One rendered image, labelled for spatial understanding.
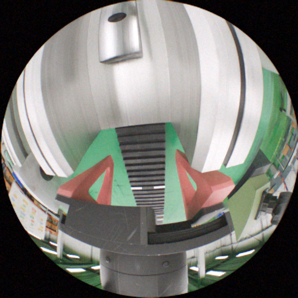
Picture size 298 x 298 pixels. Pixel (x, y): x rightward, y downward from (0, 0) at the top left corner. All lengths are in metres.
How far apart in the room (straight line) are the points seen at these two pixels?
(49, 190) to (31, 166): 0.04
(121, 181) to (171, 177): 0.08
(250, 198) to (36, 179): 0.49
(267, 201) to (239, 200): 0.14
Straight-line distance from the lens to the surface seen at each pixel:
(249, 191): 0.39
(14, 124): 0.17
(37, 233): 3.62
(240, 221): 0.43
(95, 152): 0.15
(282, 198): 0.42
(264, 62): 0.15
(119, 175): 0.17
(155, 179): 0.15
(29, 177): 0.16
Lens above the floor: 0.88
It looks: 53 degrees down
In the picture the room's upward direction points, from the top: 178 degrees clockwise
